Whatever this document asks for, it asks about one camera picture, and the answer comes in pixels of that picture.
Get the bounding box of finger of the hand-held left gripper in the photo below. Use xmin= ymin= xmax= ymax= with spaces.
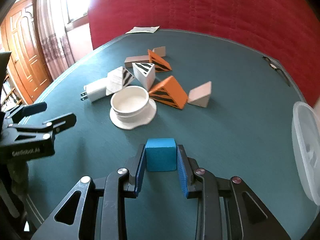
xmin=7 ymin=113 xmax=77 ymax=146
xmin=5 ymin=102 xmax=47 ymax=125

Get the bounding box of bright window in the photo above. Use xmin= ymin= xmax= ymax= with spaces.
xmin=65 ymin=0 xmax=93 ymax=27

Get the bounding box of red quilted blanket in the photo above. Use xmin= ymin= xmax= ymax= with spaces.
xmin=87 ymin=0 xmax=320 ymax=110

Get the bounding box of pink patterned curtain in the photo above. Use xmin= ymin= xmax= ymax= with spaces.
xmin=36 ymin=0 xmax=75 ymax=80

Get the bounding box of long beige wooden block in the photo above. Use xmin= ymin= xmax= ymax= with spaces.
xmin=124 ymin=55 xmax=150 ymax=68

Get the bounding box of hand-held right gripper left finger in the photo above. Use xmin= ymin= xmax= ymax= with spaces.
xmin=31 ymin=144 xmax=147 ymax=240

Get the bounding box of white paper sheet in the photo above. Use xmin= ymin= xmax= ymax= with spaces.
xmin=125 ymin=26 xmax=160 ymax=34

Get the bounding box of blue cube block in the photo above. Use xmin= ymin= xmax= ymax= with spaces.
xmin=145 ymin=138 xmax=177 ymax=172

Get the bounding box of white round bowl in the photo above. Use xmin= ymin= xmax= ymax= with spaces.
xmin=111 ymin=85 xmax=150 ymax=123

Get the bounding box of white charger plug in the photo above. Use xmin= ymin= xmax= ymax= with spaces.
xmin=80 ymin=78 xmax=110 ymax=103

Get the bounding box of clear plastic container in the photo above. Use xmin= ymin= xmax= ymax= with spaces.
xmin=291 ymin=101 xmax=320 ymax=204

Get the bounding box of orange black-striped triangular block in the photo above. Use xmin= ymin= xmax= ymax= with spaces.
xmin=149 ymin=75 xmax=188 ymax=110
xmin=147 ymin=49 xmax=172 ymax=72

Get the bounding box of white black-striped triangular block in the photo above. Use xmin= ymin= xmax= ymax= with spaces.
xmin=132 ymin=62 xmax=157 ymax=89
xmin=106 ymin=66 xmax=135 ymax=96

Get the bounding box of wooden bookshelf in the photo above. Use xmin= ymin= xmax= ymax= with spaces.
xmin=0 ymin=72 xmax=25 ymax=113

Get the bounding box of brown wooden door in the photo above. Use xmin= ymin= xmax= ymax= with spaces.
xmin=0 ymin=0 xmax=53 ymax=105

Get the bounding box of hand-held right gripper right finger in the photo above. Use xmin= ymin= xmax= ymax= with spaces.
xmin=176 ymin=144 xmax=292 ymax=240

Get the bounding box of small beige wedge block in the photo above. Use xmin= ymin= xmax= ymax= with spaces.
xmin=152 ymin=46 xmax=167 ymax=57

